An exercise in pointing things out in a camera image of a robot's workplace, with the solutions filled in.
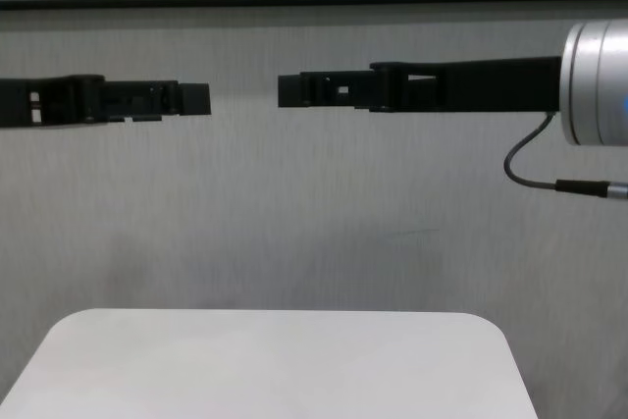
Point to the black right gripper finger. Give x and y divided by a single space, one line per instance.
289 91

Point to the white rounded pedestal table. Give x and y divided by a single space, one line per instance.
270 370

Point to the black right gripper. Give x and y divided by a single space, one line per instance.
490 85

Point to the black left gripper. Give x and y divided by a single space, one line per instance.
64 100

